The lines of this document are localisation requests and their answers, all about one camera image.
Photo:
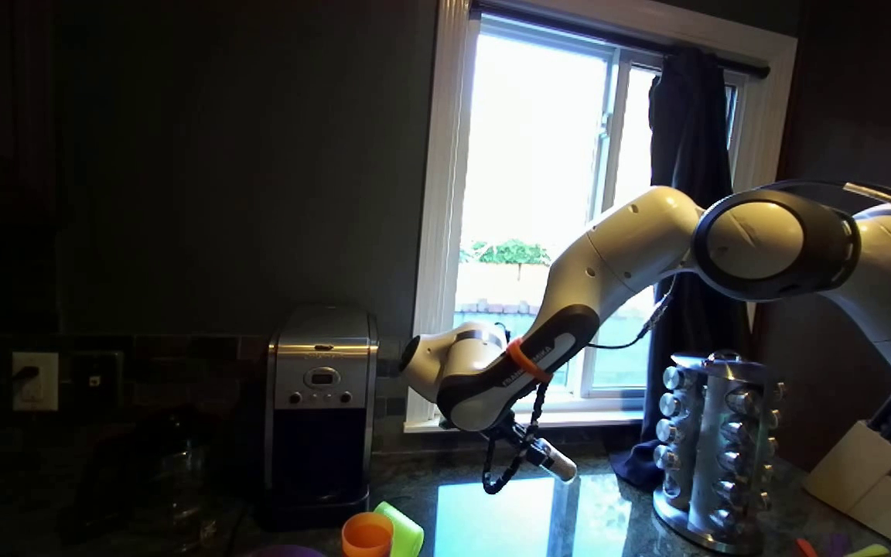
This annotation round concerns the white wall outlet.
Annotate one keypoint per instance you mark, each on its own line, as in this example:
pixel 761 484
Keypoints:
pixel 35 382

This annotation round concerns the white window frame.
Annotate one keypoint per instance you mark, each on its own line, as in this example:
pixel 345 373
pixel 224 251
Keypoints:
pixel 440 207

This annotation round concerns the steel rotating spice rack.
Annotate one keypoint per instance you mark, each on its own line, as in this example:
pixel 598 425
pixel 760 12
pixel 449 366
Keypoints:
pixel 719 452

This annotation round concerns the dark wall switch plate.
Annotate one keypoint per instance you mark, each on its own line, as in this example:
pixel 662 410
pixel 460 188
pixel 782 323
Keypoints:
pixel 96 379

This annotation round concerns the silver black coffee machine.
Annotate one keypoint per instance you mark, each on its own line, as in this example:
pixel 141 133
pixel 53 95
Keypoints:
pixel 318 414

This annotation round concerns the yellow-green plastic cup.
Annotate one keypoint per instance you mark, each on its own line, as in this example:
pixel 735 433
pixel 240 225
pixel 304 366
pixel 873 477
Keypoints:
pixel 403 532

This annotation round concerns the small green plastic item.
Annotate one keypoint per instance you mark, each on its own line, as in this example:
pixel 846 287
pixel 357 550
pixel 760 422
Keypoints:
pixel 866 551

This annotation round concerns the dark glass carafe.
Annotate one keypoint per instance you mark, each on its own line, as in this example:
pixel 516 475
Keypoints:
pixel 151 484

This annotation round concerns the steel capped spice bottle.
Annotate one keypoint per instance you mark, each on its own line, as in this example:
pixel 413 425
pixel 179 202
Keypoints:
pixel 553 460

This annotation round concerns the small purple plastic item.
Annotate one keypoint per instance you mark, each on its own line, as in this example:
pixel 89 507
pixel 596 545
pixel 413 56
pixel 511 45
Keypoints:
pixel 836 545

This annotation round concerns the small orange plastic item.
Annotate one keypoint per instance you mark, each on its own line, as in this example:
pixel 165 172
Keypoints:
pixel 806 550

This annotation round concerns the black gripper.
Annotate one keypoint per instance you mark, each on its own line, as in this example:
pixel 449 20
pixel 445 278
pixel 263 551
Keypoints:
pixel 511 430

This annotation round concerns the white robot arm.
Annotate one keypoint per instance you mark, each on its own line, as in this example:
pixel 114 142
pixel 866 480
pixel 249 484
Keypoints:
pixel 671 269

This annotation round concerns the dark hanging curtain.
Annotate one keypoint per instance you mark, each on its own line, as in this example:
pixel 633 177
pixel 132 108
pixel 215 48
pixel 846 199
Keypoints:
pixel 687 155

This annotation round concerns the orange plastic cup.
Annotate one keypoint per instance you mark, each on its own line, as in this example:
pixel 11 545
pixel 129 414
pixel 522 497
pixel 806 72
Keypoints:
pixel 366 538

